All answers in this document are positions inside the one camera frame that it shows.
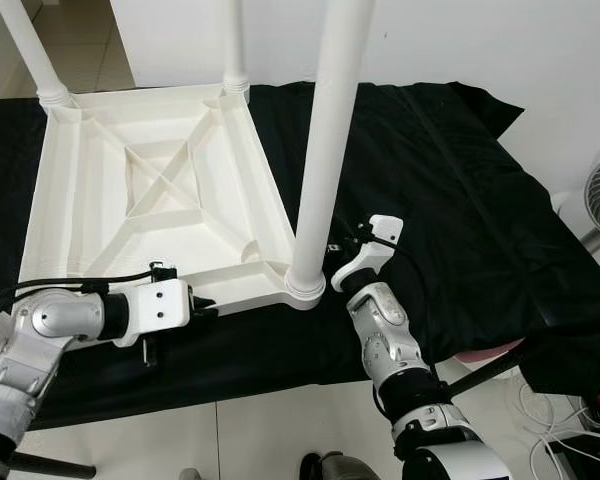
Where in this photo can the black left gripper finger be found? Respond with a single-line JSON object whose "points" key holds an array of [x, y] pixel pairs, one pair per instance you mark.
{"points": [[208, 309]]}

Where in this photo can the white plastic table leg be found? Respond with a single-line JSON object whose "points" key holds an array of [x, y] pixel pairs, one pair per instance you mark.
{"points": [[30, 45], [235, 40], [330, 130]]}

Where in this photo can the white plastic table top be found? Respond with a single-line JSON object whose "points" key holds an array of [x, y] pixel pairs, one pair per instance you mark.
{"points": [[160, 190]]}

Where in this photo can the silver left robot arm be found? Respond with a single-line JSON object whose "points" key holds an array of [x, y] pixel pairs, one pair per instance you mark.
{"points": [[40, 330]]}

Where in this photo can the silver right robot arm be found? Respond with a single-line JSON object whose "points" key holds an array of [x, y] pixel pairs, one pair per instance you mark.
{"points": [[390, 340]]}

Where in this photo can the black cloth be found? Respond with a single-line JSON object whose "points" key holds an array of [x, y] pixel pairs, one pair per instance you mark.
{"points": [[460, 200]]}

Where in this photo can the pink cushion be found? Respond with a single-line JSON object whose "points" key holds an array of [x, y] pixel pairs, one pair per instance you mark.
{"points": [[490, 350]]}

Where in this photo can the black metal table leg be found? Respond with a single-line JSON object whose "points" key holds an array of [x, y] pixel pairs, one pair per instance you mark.
{"points": [[50, 465], [485, 375]]}

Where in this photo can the black floor tray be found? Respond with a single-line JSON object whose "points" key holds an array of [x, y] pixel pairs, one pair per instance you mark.
{"points": [[590, 458]]}

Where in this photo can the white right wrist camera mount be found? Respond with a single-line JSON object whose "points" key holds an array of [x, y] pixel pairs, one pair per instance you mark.
{"points": [[370, 250]]}

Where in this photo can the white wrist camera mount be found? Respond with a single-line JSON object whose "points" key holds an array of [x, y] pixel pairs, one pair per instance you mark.
{"points": [[160, 305], [370, 250]]}

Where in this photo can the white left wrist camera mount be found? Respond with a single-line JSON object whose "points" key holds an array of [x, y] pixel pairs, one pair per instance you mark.
{"points": [[160, 305]]}

